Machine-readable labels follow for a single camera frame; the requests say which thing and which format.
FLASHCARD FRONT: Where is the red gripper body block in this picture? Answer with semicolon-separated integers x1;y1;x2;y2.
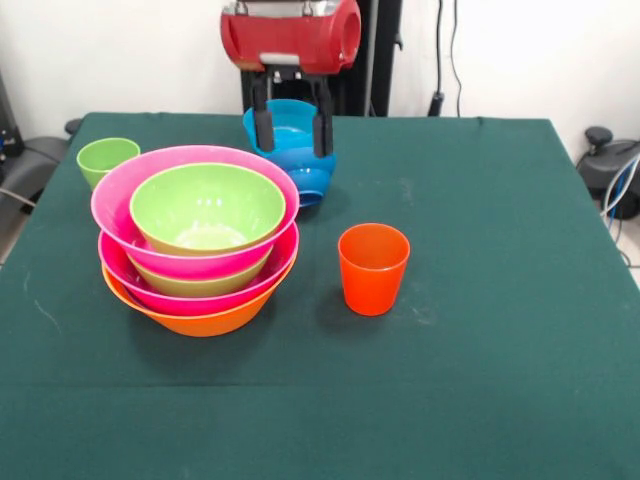
220;0;363;84

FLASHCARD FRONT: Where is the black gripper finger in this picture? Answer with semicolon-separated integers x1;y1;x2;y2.
305;74;335;158
250;74;276;153

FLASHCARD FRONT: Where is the light blue plastic bowl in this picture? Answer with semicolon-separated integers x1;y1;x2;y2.
242;98;326;158

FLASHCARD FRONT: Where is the dark blue plastic bowl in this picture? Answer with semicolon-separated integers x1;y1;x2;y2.
265;146;339;209

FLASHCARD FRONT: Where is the green plastic bowl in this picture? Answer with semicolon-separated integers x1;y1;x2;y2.
129;162;288;258
125;244;275;299

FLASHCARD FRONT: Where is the pink plastic bowl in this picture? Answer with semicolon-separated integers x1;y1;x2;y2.
97;224;301;317
90;144;301;281

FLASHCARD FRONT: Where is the orange plastic bowl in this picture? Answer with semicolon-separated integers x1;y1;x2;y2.
101;259;299;338

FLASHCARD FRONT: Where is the green plastic cup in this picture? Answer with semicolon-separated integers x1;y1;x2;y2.
76;137;142;191

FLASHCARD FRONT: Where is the red plastic cup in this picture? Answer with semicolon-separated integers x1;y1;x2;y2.
337;222;412;318

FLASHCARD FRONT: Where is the black office chair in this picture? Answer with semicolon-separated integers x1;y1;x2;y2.
576;126;640;221
0;118;81;204

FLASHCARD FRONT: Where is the dark green tablecloth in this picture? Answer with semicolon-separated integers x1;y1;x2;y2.
0;112;640;480

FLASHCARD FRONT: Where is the black hanging cable with plug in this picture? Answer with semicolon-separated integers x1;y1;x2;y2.
429;0;448;117

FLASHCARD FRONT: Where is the white blue cable bundle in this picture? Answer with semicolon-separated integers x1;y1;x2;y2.
601;152;640;269

